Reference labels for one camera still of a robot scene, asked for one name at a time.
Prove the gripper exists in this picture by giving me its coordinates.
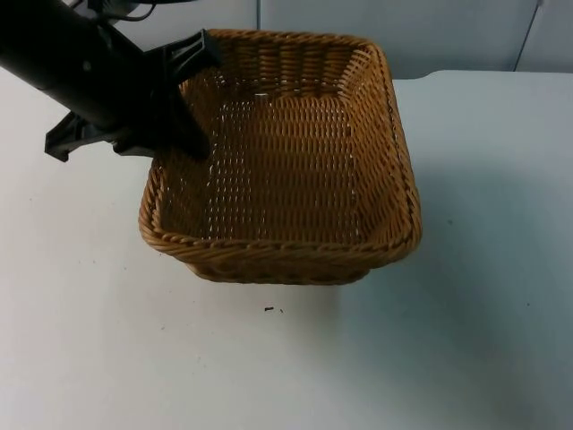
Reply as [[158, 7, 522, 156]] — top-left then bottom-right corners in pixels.
[[43, 28, 223, 161]]

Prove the pale brown wicker basket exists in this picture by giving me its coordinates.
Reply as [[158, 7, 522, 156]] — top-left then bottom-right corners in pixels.
[[136, 28, 423, 285]]

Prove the black cable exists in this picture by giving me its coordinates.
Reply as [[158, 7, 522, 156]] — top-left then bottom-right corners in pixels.
[[96, 0, 199, 24]]

